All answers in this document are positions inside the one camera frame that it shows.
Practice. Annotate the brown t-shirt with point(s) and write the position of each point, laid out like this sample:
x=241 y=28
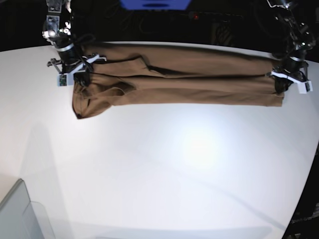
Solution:
x=153 y=74

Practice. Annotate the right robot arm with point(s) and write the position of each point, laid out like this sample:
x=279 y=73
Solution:
x=57 y=31

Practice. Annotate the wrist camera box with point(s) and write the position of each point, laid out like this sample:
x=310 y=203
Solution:
x=65 y=80
x=305 y=87

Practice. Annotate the blue bin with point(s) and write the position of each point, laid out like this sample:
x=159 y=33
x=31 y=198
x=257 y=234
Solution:
x=155 y=4

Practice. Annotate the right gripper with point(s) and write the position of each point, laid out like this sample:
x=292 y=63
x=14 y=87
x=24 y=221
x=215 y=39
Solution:
x=79 y=66

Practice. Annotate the black power strip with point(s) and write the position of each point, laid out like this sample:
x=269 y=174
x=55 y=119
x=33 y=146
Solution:
x=213 y=16

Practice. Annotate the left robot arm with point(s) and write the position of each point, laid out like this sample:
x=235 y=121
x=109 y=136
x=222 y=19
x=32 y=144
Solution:
x=293 y=66

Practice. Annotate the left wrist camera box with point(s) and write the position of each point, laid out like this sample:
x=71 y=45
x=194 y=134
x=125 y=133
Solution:
x=305 y=87

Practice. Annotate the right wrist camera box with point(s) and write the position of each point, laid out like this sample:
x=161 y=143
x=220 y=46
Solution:
x=65 y=80

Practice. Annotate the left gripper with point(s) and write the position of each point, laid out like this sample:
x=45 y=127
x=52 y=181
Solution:
x=299 y=77

